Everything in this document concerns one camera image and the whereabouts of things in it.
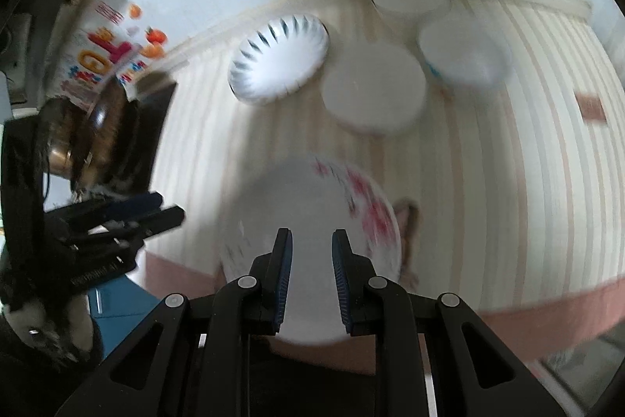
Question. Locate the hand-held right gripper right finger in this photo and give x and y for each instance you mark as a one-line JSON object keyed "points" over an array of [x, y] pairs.
{"points": [[341, 280]]}

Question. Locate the stainless steel pot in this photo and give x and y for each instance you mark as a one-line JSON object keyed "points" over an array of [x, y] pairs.
{"points": [[61, 138]]}

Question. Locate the striped cat print table cloth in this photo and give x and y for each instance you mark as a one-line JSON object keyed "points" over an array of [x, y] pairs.
{"points": [[537, 202]]}

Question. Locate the white bowl with blue pattern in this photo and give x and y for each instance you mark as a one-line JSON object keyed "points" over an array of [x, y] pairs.
{"points": [[464, 50]]}

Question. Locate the black cooktop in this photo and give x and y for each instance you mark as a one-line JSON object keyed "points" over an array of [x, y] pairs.
{"points": [[156, 119]]}

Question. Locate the black range hood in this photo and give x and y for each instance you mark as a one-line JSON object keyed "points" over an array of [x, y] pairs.
{"points": [[44, 6]]}

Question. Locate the colourful wall sticker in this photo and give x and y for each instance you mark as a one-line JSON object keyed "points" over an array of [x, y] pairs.
{"points": [[102, 50]]}

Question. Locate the dark striped rim plate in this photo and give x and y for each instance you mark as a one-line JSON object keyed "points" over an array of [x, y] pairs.
{"points": [[278, 60]]}

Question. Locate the blue kitchen cabinet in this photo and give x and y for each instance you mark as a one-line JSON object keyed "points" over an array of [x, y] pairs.
{"points": [[122, 299]]}

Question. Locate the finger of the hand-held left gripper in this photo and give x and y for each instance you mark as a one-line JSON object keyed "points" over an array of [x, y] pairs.
{"points": [[134, 204], [158, 220]]}

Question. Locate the brown cloth label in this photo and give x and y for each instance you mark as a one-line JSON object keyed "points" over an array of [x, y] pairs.
{"points": [[592, 107]]}

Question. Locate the red floral white bowl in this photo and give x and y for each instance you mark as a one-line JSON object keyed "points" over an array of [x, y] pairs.
{"points": [[312, 202]]}

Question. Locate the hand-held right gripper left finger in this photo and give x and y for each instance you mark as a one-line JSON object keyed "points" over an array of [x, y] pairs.
{"points": [[284, 273]]}

